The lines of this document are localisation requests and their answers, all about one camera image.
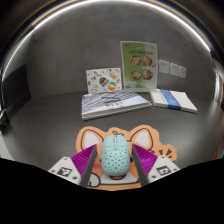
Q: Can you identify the orange corgi-shaped mouse pad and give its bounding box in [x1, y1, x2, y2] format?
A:
[75, 124, 178, 192]

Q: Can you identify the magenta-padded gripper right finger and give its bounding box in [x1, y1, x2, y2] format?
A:
[130, 143, 181, 187]

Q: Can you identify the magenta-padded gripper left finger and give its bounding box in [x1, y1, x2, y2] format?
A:
[48, 143, 99, 188]

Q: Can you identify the white book with blue band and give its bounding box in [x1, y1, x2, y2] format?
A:
[149, 88, 199, 114]

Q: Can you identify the grey striped book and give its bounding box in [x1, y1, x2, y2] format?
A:
[81, 90, 153, 121]

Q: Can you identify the white wall socket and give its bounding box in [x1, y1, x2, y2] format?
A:
[169, 62, 180, 77]
[158, 59, 170, 74]
[178, 65, 187, 80]

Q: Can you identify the mint green computer mouse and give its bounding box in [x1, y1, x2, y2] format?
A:
[100, 134, 131, 177]

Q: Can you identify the white ceiling light strip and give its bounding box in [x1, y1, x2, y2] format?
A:
[0, 0, 213, 79]

